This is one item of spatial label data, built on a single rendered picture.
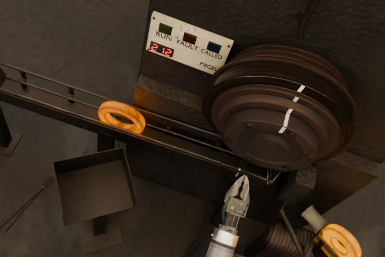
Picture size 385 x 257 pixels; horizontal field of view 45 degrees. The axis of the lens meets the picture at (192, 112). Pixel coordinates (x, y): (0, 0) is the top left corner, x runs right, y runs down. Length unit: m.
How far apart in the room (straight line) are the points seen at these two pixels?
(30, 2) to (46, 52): 0.39
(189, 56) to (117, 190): 0.62
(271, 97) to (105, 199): 0.81
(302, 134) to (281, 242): 0.77
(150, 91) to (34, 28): 1.39
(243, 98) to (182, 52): 0.29
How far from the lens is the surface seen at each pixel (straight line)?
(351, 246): 1.83
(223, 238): 1.70
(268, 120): 1.32
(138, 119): 1.76
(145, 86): 1.73
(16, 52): 2.89
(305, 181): 1.81
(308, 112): 1.34
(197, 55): 1.52
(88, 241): 2.40
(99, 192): 1.84
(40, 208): 2.46
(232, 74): 1.36
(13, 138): 2.61
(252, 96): 1.34
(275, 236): 2.00
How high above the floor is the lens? 2.35
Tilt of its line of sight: 60 degrees down
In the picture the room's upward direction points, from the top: 21 degrees clockwise
